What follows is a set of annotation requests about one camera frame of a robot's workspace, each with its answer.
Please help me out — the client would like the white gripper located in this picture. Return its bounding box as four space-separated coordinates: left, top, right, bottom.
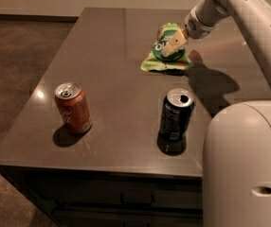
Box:
162 9 215 58

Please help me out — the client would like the green rice chip bag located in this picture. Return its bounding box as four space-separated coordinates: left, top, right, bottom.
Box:
140 23 193 71

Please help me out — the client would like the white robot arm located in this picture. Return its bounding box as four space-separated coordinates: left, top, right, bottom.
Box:
162 0 271 227

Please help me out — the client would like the blue pepsi can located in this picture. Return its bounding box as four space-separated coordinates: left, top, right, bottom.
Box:
159 88 195 141

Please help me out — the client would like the red coke can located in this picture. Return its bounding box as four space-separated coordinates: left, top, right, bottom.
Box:
54 82 92 134

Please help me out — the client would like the dark cabinet drawer front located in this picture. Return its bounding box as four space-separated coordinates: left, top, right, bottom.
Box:
28 175 202 209

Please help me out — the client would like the black drawer handle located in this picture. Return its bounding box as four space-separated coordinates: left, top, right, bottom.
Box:
120 193 154 206

